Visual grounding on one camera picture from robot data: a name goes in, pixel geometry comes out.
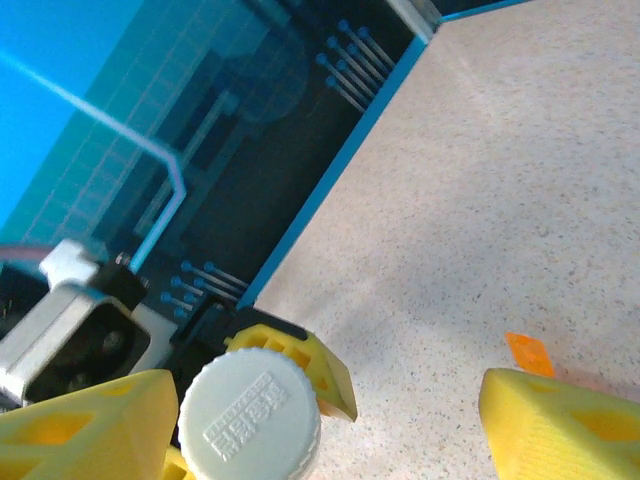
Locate white ribbed bottle cap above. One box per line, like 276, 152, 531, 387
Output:
178, 349, 322, 480

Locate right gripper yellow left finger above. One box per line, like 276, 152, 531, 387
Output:
0, 369, 180, 480

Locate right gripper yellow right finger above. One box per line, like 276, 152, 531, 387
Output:
478, 367, 640, 480

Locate aluminium frame post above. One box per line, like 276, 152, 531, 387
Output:
387, 0, 444, 44

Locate purple camera cable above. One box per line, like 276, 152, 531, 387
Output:
0, 242, 54, 264

